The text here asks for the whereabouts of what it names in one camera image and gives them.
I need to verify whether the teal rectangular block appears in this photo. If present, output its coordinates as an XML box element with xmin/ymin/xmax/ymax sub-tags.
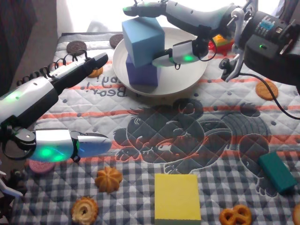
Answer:
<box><xmin>257</xmin><ymin>151</ymin><xmax>298</xmax><ymax>195</ymax></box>

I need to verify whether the blue foam cube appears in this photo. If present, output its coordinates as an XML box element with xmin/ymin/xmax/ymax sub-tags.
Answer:
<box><xmin>121</xmin><ymin>16</ymin><xmax>166</xmax><ymax>68</ymax></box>

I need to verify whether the orange and green toy brick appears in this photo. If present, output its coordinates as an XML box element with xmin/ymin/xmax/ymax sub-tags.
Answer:
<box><xmin>208</xmin><ymin>34</ymin><xmax>235</xmax><ymax>57</ymax></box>

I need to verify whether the yellow foam cube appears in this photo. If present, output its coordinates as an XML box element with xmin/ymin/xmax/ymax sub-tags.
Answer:
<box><xmin>154</xmin><ymin>173</ymin><xmax>202</xmax><ymax>225</ymax></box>

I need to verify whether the ring shaped butter cookie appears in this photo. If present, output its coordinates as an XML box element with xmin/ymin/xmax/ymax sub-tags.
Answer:
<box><xmin>71</xmin><ymin>196</ymin><xmax>99</xmax><ymax>225</ymax></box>

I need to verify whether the orange swirl cookie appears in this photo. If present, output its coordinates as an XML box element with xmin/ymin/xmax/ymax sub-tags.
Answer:
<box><xmin>88</xmin><ymin>67</ymin><xmax>104</xmax><ymax>79</ymax></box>

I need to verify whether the round tan biscuit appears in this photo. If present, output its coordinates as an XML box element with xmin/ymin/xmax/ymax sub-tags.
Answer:
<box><xmin>255</xmin><ymin>81</ymin><xmax>279</xmax><ymax>101</ymax></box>

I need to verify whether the cream round plate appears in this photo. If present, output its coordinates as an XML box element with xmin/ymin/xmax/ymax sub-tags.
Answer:
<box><xmin>112</xmin><ymin>26</ymin><xmax>209</xmax><ymax>97</ymax></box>

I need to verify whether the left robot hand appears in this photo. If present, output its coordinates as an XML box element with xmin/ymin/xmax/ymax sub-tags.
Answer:
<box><xmin>0</xmin><ymin>52</ymin><xmax>113</xmax><ymax>164</ymax></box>

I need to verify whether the purple foam cube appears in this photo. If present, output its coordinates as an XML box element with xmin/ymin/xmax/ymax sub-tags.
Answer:
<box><xmin>125</xmin><ymin>55</ymin><xmax>162</xmax><ymax>88</ymax></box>

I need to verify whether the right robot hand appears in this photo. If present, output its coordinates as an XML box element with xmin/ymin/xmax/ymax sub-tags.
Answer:
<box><xmin>122</xmin><ymin>0</ymin><xmax>233</xmax><ymax>70</ymax></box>

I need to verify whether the rosette butter cookie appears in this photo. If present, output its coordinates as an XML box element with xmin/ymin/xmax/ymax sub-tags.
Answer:
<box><xmin>94</xmin><ymin>165</ymin><xmax>124</xmax><ymax>194</ymax></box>

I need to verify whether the pink sandwich cookie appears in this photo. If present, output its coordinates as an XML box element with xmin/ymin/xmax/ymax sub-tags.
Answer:
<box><xmin>28</xmin><ymin>158</ymin><xmax>56</xmax><ymax>175</ymax></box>

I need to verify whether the dark curtain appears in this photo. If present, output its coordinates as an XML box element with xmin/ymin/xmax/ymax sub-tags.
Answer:
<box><xmin>0</xmin><ymin>0</ymin><xmax>39</xmax><ymax>92</ymax></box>

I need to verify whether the black cable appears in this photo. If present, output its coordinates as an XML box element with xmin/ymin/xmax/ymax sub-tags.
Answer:
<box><xmin>239</xmin><ymin>71</ymin><xmax>300</xmax><ymax>120</ymax></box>

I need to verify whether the pretzel shaped cookie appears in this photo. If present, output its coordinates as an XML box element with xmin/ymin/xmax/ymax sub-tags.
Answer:
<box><xmin>219</xmin><ymin>204</ymin><xmax>253</xmax><ymax>225</ymax></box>

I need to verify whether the grey quilt with printed bear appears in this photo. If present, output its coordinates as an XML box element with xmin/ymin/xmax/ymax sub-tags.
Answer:
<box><xmin>10</xmin><ymin>31</ymin><xmax>300</xmax><ymax>225</ymax></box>

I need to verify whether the chocolate sandwich cookie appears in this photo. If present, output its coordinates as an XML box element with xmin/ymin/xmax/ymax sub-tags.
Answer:
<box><xmin>66</xmin><ymin>41</ymin><xmax>88</xmax><ymax>56</ymax></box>
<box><xmin>109</xmin><ymin>34</ymin><xmax>124</xmax><ymax>49</ymax></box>

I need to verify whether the small tan cookie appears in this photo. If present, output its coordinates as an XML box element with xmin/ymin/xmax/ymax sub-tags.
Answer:
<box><xmin>292</xmin><ymin>203</ymin><xmax>300</xmax><ymax>225</ymax></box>

